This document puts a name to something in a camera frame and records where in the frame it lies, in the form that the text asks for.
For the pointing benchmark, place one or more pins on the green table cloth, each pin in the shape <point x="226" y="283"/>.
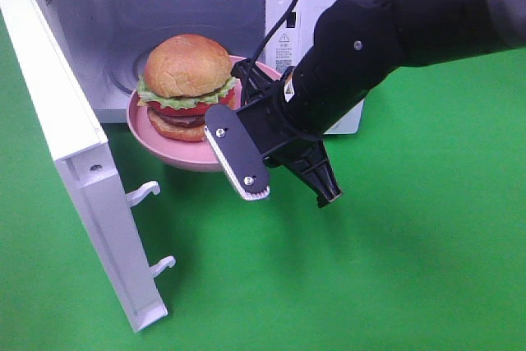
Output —
<point x="424" y="250"/>

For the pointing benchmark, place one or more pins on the white microwave door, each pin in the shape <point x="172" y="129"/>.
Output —
<point x="81" y="154"/>

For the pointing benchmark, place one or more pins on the burger with lettuce and tomato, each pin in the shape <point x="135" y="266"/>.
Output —
<point x="183" y="77"/>

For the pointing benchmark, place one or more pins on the white microwave oven body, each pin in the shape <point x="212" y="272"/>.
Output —
<point x="89" y="30"/>

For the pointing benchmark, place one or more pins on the glass microwave turntable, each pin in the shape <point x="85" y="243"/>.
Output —
<point x="126" y="65"/>

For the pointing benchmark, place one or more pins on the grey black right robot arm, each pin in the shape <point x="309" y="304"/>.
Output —
<point x="356" y="45"/>

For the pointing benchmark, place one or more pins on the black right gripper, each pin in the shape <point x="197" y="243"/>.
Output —
<point x="278" y="140"/>

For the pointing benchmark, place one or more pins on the pink round plate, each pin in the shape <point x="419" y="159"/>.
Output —
<point x="192" y="156"/>

